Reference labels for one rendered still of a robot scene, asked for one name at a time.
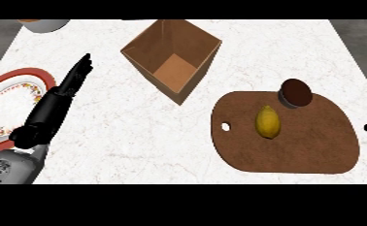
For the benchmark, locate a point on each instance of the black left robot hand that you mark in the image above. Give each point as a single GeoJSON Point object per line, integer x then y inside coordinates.
{"type": "Point", "coordinates": [51, 107]}

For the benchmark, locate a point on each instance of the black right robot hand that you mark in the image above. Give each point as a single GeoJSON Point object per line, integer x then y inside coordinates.
{"type": "Point", "coordinates": [365, 127]}

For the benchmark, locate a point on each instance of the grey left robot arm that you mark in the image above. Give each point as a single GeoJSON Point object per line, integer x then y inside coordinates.
{"type": "Point", "coordinates": [19, 167]}

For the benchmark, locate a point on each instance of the brown wooden cutting board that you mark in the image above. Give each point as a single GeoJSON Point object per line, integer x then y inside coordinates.
{"type": "Point", "coordinates": [297, 139]}

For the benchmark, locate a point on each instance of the yellow lemon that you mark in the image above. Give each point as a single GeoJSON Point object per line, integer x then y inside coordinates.
{"type": "Point", "coordinates": [269, 122]}

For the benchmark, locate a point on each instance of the brown cardboard box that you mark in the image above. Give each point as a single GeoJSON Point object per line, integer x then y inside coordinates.
{"type": "Point", "coordinates": [174, 62]}

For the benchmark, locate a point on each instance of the white plate with red rim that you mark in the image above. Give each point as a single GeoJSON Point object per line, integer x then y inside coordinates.
{"type": "Point", "coordinates": [20, 100]}

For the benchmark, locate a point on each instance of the dark brown round lid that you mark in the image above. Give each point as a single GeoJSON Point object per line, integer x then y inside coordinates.
{"type": "Point", "coordinates": [297, 93]}

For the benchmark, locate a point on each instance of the grey round bowl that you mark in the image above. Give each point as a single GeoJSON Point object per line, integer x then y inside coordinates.
{"type": "Point", "coordinates": [44, 25]}

